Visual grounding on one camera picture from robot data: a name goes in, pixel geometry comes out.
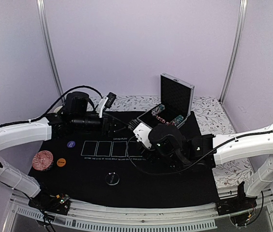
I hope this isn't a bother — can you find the aluminium poker chip case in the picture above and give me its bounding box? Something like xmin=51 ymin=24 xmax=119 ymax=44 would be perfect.
xmin=138 ymin=73 xmax=195 ymax=129

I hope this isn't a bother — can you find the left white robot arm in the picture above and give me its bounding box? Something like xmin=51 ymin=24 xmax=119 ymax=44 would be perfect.
xmin=0 ymin=86 xmax=116 ymax=210

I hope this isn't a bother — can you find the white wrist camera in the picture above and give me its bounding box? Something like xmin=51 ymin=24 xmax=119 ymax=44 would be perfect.
xmin=128 ymin=119 xmax=152 ymax=150
xmin=95 ymin=92 xmax=117 ymax=118

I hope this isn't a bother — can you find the floral white tablecloth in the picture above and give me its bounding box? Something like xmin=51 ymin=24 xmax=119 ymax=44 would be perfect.
xmin=62 ymin=96 xmax=255 ymax=193

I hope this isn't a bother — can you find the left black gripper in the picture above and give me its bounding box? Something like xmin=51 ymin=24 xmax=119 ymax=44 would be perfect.
xmin=72 ymin=112 xmax=129 ymax=137

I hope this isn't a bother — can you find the poker chip row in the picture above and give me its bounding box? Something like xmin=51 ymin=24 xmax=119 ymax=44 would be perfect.
xmin=151 ymin=104 xmax=166 ymax=116
xmin=169 ymin=115 xmax=184 ymax=126

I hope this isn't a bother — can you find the red patterned round tin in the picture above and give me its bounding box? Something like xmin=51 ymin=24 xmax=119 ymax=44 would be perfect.
xmin=32 ymin=150 xmax=54 ymax=172

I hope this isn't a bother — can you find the purple small blind button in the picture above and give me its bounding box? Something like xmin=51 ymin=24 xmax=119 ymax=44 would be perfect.
xmin=67 ymin=141 xmax=76 ymax=148

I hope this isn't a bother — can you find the aluminium frame post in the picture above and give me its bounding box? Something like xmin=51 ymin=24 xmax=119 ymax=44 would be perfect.
xmin=36 ymin=0 xmax=63 ymax=96
xmin=219 ymin=0 xmax=248 ymax=104

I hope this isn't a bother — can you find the orange big blind button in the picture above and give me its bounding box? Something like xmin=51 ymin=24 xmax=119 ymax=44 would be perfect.
xmin=57 ymin=158 xmax=66 ymax=167

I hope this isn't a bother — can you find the left aluminium frame post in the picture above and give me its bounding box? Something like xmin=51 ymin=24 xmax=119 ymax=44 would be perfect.
xmin=36 ymin=0 xmax=63 ymax=96

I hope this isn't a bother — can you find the red dice row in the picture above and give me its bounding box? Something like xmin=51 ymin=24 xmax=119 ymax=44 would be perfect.
xmin=156 ymin=115 xmax=169 ymax=124

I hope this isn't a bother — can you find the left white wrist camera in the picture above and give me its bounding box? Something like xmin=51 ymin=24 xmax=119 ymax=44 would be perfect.
xmin=95 ymin=92 xmax=117 ymax=118

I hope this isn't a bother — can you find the right aluminium frame post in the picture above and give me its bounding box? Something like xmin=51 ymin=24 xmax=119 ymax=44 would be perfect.
xmin=219 ymin=0 xmax=248 ymax=104

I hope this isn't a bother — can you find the black poker table mat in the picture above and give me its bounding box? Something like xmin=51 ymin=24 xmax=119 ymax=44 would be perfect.
xmin=29 ymin=111 xmax=219 ymax=208

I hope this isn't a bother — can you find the clear dealer button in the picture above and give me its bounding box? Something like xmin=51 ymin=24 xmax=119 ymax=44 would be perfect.
xmin=105 ymin=172 xmax=120 ymax=186

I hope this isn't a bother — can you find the small green circuit board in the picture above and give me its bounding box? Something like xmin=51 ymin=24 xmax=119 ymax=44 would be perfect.
xmin=55 ymin=194 xmax=70 ymax=204

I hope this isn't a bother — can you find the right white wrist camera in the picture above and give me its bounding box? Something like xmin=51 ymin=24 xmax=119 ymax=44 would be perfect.
xmin=128 ymin=119 xmax=152 ymax=150

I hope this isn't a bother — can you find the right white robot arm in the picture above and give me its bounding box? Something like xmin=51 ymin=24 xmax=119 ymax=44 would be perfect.
xmin=133 ymin=123 xmax=273 ymax=211

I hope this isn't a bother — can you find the cream ceramic mug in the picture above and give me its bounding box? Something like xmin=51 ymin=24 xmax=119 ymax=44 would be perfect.
xmin=54 ymin=106 xmax=62 ymax=113

